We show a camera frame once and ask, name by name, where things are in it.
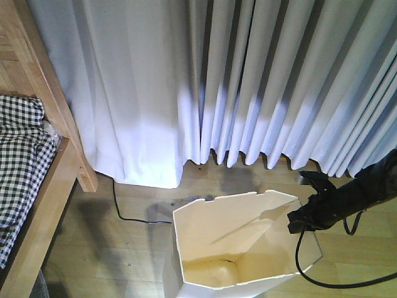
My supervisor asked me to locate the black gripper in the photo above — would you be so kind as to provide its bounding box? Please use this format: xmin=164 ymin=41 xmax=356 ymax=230
xmin=287 ymin=178 xmax=345 ymax=234

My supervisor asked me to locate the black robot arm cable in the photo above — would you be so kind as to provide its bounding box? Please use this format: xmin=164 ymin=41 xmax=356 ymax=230
xmin=294 ymin=229 xmax=397 ymax=287

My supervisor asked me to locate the black floor cable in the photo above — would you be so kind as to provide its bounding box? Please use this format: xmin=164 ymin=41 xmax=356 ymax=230
xmin=112 ymin=179 xmax=173 ymax=224

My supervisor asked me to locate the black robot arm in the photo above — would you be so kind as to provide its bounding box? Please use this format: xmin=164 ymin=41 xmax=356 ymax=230
xmin=287 ymin=149 xmax=396 ymax=235

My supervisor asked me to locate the white pleated curtain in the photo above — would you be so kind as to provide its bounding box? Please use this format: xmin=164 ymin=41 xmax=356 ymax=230
xmin=29 ymin=1 xmax=396 ymax=188

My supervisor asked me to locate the wooden bed frame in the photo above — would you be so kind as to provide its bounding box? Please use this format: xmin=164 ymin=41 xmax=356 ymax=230
xmin=1 ymin=1 xmax=98 ymax=297

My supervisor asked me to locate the black white checkered blanket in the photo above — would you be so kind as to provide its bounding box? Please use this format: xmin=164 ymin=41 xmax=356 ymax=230
xmin=1 ymin=95 xmax=57 ymax=269

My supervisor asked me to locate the white angular trash bin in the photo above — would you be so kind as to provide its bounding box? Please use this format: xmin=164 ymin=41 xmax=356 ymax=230
xmin=163 ymin=190 xmax=323 ymax=297

